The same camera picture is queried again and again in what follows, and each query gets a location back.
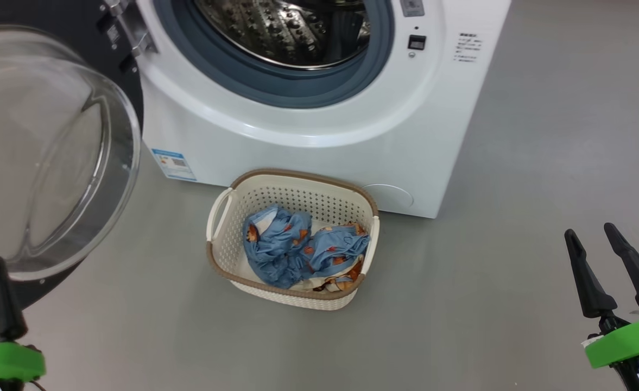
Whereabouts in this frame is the cream perforated laundry basket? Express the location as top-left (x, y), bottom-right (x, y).
top-left (206, 168), bottom-right (380, 311)

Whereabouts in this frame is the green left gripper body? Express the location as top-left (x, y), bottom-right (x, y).
top-left (0, 341), bottom-right (46, 391)

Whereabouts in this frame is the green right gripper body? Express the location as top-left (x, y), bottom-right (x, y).
top-left (584, 311), bottom-right (639, 391)

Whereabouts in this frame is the white front-load washing machine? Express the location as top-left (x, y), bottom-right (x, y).
top-left (99, 0), bottom-right (513, 219)

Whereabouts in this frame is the blue energy label sticker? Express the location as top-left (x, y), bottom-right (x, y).
top-left (151, 148), bottom-right (197, 181)

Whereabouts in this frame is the round dark glass washer door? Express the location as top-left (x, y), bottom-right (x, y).
top-left (0, 0), bottom-right (145, 332)

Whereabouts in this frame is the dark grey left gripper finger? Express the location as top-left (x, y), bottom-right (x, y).
top-left (0, 256), bottom-right (28, 342)

